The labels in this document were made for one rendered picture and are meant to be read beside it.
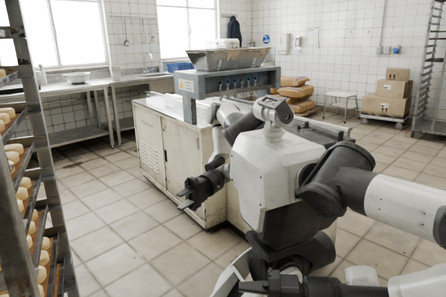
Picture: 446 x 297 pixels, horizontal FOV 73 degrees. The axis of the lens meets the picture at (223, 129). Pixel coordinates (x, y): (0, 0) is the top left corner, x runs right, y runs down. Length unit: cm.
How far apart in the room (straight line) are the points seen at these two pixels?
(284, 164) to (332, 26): 535
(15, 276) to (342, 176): 58
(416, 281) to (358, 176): 20
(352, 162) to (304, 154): 13
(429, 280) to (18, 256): 63
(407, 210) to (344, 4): 546
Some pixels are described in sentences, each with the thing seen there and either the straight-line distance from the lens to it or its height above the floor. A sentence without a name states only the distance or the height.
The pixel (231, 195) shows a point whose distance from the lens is 220.
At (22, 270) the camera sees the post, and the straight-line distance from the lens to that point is 54.
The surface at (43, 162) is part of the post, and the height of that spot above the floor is 108.
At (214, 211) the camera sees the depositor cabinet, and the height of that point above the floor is 20.
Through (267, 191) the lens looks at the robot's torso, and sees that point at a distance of 78.
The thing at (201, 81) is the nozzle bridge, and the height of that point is 113.
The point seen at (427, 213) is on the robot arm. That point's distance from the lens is 61.
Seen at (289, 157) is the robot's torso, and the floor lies 110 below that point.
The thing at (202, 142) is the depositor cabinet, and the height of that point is 74.
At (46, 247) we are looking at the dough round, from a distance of 97.
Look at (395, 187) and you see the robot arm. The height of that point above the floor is 112.
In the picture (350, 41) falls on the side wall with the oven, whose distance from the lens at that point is 587.
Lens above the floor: 138
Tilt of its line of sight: 17 degrees down
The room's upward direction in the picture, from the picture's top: 2 degrees counter-clockwise
